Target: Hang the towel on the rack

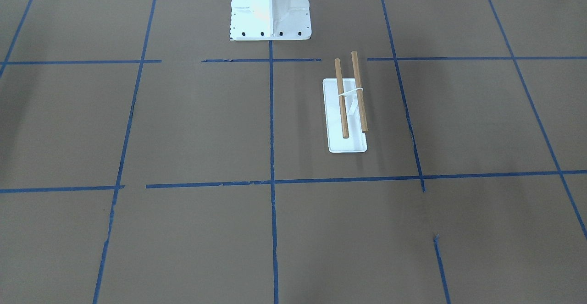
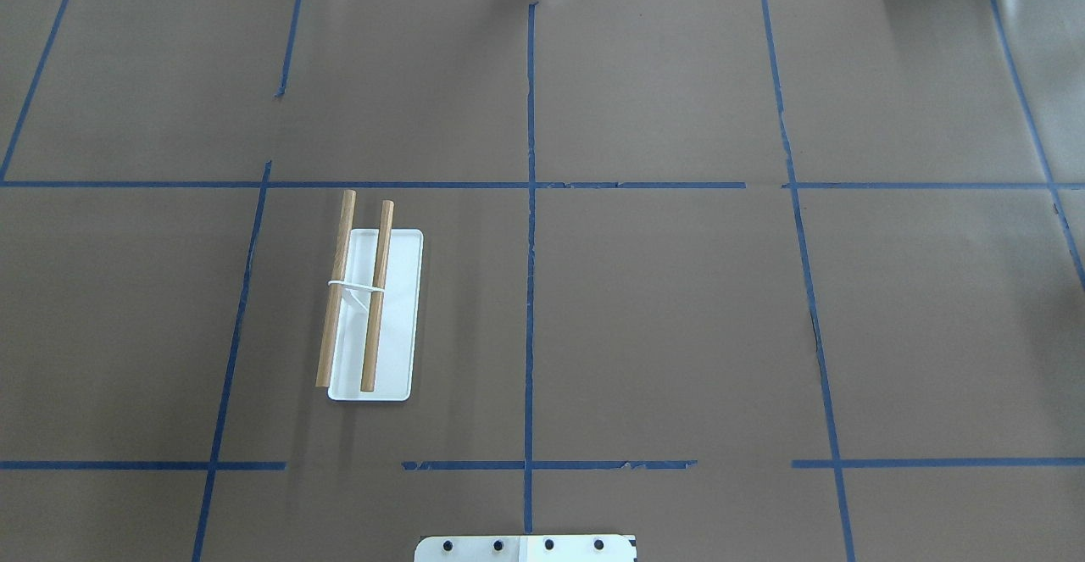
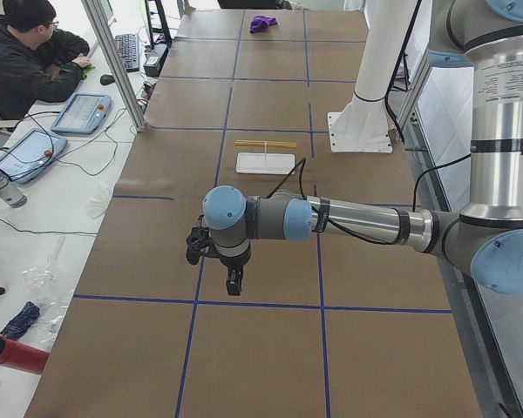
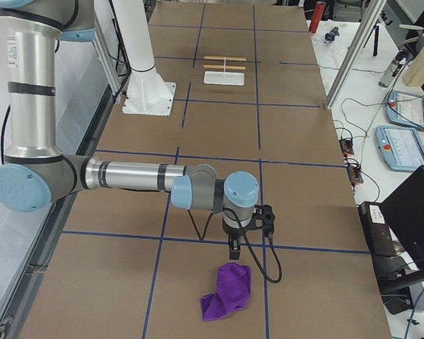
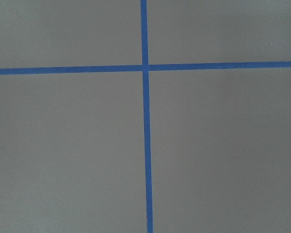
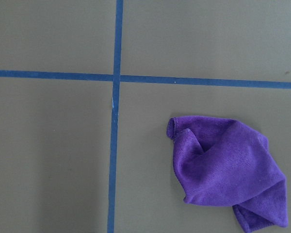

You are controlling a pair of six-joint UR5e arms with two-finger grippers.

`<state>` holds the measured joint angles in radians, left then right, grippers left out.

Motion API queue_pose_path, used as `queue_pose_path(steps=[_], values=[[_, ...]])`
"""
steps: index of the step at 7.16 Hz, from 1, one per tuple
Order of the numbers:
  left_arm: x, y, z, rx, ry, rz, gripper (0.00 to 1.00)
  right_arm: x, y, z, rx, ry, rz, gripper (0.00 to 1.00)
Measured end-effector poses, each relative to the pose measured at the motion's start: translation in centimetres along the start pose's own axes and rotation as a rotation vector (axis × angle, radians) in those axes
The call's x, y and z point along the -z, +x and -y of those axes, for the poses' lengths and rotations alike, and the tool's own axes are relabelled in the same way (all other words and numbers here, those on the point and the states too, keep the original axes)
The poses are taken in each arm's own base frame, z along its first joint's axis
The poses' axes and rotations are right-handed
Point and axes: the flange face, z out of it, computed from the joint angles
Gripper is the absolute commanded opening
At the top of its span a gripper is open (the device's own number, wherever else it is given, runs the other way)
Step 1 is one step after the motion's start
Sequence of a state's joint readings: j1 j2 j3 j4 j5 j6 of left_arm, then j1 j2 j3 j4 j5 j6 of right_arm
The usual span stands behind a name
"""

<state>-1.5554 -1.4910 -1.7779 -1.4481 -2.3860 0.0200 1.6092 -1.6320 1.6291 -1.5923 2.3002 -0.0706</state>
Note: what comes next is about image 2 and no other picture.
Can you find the white towel rack with wooden bars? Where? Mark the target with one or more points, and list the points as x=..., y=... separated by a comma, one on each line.
x=369, y=335

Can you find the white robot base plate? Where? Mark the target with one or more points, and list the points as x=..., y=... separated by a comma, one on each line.
x=567, y=547

